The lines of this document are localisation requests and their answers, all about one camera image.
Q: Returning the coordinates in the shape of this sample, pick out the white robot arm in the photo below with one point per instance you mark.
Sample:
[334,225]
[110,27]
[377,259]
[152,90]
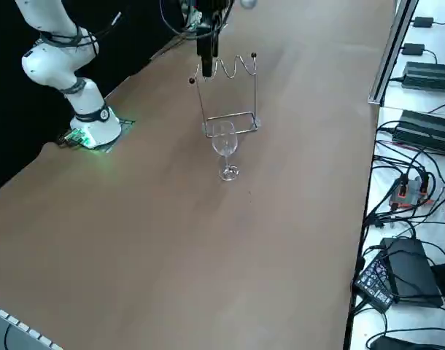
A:
[193,18]
[47,69]

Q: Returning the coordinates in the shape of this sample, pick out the grey keyboard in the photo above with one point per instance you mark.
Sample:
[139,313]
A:
[25,342]

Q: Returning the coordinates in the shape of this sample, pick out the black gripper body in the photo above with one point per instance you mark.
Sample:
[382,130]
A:
[208,14]

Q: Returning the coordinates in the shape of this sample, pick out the black box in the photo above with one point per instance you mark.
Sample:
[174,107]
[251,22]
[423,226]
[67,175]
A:
[412,270]

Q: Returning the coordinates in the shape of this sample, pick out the flat black device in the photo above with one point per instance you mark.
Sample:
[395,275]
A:
[408,344]

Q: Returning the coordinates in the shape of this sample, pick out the aluminium frame post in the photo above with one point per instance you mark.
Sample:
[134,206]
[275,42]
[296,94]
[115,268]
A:
[384,73]

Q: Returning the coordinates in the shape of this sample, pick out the grey and orange device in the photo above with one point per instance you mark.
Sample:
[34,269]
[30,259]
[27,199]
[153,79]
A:
[412,191]

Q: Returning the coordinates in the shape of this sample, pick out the large ribbed black power supply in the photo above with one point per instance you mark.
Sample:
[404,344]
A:
[430,76]
[426,131]

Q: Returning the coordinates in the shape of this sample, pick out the black adapter with labels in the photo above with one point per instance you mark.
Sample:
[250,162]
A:
[374,284]

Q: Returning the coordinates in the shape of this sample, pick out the black backdrop curtain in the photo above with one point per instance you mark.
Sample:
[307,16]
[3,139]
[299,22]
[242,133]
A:
[135,36]

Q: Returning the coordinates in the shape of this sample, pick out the small black power adapter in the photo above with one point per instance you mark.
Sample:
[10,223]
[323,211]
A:
[423,22]
[414,49]

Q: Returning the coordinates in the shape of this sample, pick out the clear glass goblet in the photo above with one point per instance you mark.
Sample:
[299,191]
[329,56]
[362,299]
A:
[225,144]

